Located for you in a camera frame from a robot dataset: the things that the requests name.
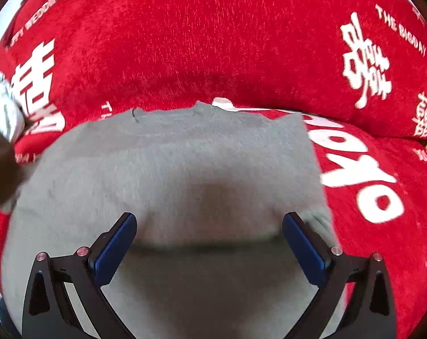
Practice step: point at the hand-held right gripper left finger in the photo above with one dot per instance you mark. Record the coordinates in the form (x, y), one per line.
(115, 247)

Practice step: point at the grey fleece garment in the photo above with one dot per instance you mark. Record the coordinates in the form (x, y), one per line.
(181, 166)

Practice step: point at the white grey patterned cloth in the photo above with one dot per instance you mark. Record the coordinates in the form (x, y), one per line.
(3, 109)

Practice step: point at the red printed blanket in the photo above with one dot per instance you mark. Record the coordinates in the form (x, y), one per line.
(199, 42)

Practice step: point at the person's left hand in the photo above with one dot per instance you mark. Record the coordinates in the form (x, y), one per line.
(3, 169)

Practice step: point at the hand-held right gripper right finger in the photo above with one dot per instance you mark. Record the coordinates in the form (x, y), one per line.
(305, 250)

